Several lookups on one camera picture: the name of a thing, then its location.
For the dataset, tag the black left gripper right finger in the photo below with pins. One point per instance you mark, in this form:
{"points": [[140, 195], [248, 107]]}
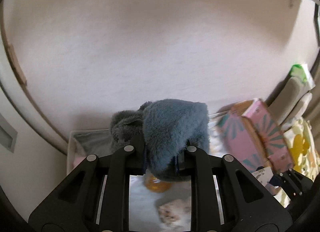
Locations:
{"points": [[225, 196]]}

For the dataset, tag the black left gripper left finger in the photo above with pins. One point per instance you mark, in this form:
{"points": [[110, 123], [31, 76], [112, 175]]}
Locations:
{"points": [[95, 195]]}

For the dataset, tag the brown hedgehog plush toy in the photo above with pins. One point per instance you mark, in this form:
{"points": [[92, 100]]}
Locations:
{"points": [[154, 184]]}

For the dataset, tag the blue-grey plush cloth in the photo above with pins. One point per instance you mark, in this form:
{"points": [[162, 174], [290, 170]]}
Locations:
{"points": [[167, 126]]}

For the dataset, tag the yellow flower bedsheet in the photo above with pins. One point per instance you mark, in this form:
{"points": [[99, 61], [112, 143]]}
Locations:
{"points": [[301, 145]]}

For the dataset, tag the white cat paw toy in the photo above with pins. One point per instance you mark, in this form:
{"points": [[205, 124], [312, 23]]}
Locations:
{"points": [[175, 215]]}

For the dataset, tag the white pillow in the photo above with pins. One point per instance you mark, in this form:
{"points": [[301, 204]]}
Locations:
{"points": [[297, 112]]}

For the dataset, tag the pink patterned cardboard box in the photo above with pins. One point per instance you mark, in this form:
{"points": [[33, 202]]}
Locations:
{"points": [[253, 137]]}

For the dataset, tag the green white tissue pack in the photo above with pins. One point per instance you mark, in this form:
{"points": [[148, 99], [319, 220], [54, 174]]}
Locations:
{"points": [[302, 72]]}

